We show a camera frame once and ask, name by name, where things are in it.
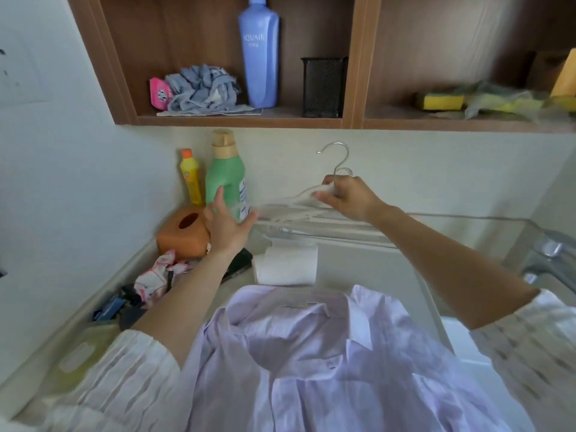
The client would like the yellow-green plastic bottle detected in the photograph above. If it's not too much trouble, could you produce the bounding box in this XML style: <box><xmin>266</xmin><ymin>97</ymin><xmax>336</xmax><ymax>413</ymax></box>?
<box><xmin>43</xmin><ymin>320</ymin><xmax>123</xmax><ymax>396</ymax></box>

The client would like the clear plastic container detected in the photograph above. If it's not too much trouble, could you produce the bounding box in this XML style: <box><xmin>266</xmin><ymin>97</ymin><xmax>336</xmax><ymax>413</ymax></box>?
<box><xmin>250</xmin><ymin>210</ymin><xmax>547</xmax><ymax>356</ymax></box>

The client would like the clear bag of sponges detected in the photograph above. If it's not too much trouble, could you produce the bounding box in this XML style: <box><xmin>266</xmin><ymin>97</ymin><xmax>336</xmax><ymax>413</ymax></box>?
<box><xmin>459</xmin><ymin>80</ymin><xmax>576</xmax><ymax>123</ymax></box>

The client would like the tall blue plastic bottle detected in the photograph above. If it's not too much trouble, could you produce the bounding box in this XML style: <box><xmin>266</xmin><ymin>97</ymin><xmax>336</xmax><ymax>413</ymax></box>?
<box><xmin>238</xmin><ymin>0</ymin><xmax>280</xmax><ymax>110</ymax></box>

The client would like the person's right forearm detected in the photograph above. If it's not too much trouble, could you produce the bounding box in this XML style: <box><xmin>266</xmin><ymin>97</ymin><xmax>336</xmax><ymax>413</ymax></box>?
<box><xmin>373</xmin><ymin>203</ymin><xmax>541</xmax><ymax>331</ymax></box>

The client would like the clear hanger with metal hook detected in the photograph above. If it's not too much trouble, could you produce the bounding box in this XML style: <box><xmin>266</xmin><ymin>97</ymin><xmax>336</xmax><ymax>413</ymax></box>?
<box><xmin>252</xmin><ymin>142</ymin><xmax>361</xmax><ymax>223</ymax></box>

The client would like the brown wooden wall shelf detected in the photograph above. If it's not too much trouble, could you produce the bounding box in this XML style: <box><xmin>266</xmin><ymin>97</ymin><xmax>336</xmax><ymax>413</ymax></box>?
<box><xmin>67</xmin><ymin>0</ymin><xmax>576</xmax><ymax>134</ymax></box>

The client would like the white left sleeve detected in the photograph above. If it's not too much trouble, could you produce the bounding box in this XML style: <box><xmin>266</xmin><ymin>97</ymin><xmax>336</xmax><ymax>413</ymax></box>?
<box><xmin>0</xmin><ymin>329</ymin><xmax>182</xmax><ymax>432</ymax></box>

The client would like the green bottle with beige cap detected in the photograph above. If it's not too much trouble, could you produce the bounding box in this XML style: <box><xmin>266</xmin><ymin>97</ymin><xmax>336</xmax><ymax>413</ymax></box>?
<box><xmin>205</xmin><ymin>129</ymin><xmax>251</xmax><ymax>222</ymax></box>

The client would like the black clip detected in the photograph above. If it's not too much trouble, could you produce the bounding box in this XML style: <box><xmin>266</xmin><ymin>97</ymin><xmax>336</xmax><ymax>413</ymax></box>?
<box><xmin>118</xmin><ymin>283</ymin><xmax>151</xmax><ymax>331</ymax></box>

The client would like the person's left forearm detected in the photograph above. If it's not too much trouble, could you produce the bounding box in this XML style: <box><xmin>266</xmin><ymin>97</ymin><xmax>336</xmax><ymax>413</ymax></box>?
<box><xmin>130</xmin><ymin>247</ymin><xmax>235</xmax><ymax>369</ymax></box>

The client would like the white toilet paper roll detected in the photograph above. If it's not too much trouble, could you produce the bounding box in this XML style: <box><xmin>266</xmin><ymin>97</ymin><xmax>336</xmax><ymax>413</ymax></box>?
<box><xmin>251</xmin><ymin>245</ymin><xmax>319</xmax><ymax>287</ymax></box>

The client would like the black mesh pen holder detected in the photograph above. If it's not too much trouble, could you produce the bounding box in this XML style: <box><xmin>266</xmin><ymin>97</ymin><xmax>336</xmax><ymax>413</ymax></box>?
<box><xmin>301</xmin><ymin>56</ymin><xmax>349</xmax><ymax>119</ymax></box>

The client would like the chrome faucet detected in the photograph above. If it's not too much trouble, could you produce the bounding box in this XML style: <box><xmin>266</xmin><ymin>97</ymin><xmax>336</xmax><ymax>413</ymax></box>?
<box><xmin>520</xmin><ymin>228</ymin><xmax>576</xmax><ymax>307</ymax></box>

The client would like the grey-blue bundled cloth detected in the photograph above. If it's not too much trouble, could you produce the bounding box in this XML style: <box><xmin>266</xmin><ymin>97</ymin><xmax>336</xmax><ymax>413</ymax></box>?
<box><xmin>156</xmin><ymin>64</ymin><xmax>263</xmax><ymax>118</ymax></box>

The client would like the pink white patterned cloth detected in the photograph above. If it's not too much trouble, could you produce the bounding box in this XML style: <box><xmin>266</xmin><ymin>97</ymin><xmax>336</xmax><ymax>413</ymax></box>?
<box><xmin>133</xmin><ymin>249</ymin><xmax>192</xmax><ymax>307</ymax></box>

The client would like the white right sleeve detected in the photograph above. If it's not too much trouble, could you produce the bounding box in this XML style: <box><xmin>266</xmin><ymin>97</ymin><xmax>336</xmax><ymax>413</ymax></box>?
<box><xmin>468</xmin><ymin>289</ymin><xmax>576</xmax><ymax>432</ymax></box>

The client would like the person's left hand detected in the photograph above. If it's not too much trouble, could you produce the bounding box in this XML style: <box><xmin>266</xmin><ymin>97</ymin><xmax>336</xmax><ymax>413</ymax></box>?
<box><xmin>203</xmin><ymin>186</ymin><xmax>260</xmax><ymax>258</ymax></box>

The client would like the pink patterned packet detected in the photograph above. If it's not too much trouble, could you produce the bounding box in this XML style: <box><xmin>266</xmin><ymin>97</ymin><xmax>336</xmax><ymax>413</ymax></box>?
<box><xmin>149</xmin><ymin>77</ymin><xmax>174</xmax><ymax>111</ymax></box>

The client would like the yellow bottle with orange cap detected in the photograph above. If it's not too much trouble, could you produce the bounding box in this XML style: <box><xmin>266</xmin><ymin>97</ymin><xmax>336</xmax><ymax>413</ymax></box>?
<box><xmin>179</xmin><ymin>148</ymin><xmax>204</xmax><ymax>206</ymax></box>

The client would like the yellow sponge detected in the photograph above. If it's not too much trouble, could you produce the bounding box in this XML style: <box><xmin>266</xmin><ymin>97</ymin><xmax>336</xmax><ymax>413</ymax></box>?
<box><xmin>415</xmin><ymin>91</ymin><xmax>466</xmax><ymax>112</ymax></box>

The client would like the orange-yellow box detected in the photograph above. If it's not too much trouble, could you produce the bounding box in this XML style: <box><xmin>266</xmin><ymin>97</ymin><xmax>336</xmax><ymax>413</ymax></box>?
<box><xmin>549</xmin><ymin>48</ymin><xmax>576</xmax><ymax>98</ymax></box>

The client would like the stack of clear hangers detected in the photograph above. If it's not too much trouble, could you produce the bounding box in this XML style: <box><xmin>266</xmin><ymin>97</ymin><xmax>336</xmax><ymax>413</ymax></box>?
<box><xmin>253</xmin><ymin>210</ymin><xmax>399</xmax><ymax>250</ymax></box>

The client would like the orange tissue holder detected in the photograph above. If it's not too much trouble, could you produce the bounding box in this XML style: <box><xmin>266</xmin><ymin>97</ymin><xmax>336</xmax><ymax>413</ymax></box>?
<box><xmin>156</xmin><ymin>206</ymin><xmax>211</xmax><ymax>260</ymax></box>

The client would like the lilac shirt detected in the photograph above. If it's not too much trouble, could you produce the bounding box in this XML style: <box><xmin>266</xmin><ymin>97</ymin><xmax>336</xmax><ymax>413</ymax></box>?
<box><xmin>178</xmin><ymin>284</ymin><xmax>518</xmax><ymax>432</ymax></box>

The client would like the white sleeve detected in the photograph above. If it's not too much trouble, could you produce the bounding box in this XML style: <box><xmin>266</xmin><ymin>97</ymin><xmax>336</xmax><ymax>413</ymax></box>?
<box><xmin>0</xmin><ymin>329</ymin><xmax>182</xmax><ymax>432</ymax></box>
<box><xmin>468</xmin><ymin>289</ymin><xmax>576</xmax><ymax>432</ymax></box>

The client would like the flat black device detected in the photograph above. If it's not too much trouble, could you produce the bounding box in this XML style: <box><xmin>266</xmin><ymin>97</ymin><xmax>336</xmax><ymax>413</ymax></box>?
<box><xmin>220</xmin><ymin>248</ymin><xmax>254</xmax><ymax>284</ymax></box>

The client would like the person's right hand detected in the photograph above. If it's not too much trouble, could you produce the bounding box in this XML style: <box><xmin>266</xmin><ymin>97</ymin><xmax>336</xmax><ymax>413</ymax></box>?
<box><xmin>314</xmin><ymin>174</ymin><xmax>388</xmax><ymax>226</ymax></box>

